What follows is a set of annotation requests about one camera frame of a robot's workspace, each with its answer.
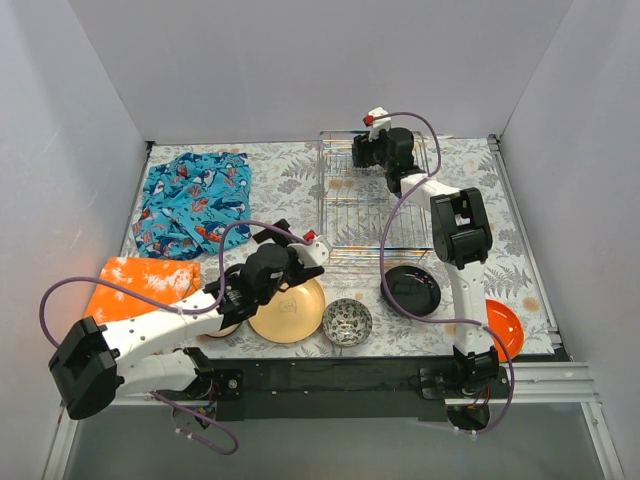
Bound brown rimmed cream bowl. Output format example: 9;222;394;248
206;324;240;339

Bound floral patterned bowl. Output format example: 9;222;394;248
322;298;373;347

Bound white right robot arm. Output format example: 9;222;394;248
352;127;499;398

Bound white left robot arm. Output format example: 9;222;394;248
48;220;332;420

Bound beige bear plate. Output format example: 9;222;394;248
249;279;326;344

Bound floral tablecloth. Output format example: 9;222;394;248
115;137;564;359

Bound orange tie-dye cloth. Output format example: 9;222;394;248
85;257;201;324

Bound blue shark print cloth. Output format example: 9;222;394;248
132;152;252;260

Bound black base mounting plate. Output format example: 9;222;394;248
160;356;479;422

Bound orange plate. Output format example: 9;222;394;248
486;299;525;359

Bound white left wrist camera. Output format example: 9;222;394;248
298;230;333;268

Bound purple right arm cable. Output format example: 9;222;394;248
377;110;516;437

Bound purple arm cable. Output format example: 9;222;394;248
38;221;311;455
377;110;516;437

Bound chrome wire dish rack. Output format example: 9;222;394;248
317;130;433;265

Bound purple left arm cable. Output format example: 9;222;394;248
38;221;311;455

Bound aluminium frame rail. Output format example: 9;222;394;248
44;362;624;479

